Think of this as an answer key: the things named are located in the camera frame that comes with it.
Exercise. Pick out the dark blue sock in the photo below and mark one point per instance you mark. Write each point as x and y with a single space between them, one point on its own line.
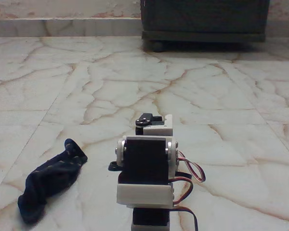
50 175

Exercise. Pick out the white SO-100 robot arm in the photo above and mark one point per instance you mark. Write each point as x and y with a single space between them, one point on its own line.
144 192

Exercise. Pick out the dark wooden cabinet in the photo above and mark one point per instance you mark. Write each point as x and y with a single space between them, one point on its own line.
204 16

